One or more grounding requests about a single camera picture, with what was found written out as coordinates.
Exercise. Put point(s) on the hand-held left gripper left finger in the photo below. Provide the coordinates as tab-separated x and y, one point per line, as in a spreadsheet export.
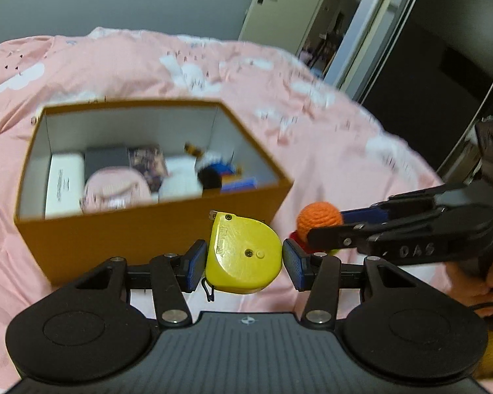
195	264

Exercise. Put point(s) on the dark wardrobe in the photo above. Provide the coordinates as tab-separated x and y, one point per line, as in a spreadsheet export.
448	69

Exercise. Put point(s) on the long white box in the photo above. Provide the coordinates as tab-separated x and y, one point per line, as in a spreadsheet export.
63	184

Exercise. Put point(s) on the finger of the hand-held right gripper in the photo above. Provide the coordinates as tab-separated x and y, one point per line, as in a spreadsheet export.
337	236
365	215

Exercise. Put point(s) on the striped crocheted bee toy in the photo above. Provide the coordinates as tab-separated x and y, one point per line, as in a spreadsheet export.
193	150

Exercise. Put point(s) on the pink wallet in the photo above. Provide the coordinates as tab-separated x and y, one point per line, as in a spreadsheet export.
115	188

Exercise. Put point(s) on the grey sliding door frame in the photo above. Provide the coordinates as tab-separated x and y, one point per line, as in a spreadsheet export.
369	28

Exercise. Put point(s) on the blue and black round toy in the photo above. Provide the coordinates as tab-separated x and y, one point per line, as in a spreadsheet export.
211	176

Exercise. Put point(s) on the dark grey square box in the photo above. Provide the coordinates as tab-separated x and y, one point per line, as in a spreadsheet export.
107	158

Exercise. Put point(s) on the printed card box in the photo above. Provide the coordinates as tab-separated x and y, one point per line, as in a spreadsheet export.
146	162

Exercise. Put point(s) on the yellow tape measure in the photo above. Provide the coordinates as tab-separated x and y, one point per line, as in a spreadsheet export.
242	254

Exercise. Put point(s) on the blue barcode card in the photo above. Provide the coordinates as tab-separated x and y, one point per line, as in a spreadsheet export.
240	184

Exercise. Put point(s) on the orange cardboard box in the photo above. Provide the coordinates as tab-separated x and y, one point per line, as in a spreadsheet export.
127	238

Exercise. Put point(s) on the white plush toy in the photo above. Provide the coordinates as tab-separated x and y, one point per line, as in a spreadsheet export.
180	182

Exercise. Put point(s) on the orange crocheted ball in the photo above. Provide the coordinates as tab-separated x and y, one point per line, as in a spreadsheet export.
318	217

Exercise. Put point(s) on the beige door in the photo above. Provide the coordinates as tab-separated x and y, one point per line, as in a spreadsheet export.
287	0

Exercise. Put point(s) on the pink printed blanket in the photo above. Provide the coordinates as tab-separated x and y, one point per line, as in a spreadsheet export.
332	131

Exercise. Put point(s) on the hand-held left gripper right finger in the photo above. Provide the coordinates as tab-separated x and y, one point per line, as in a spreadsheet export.
295	264

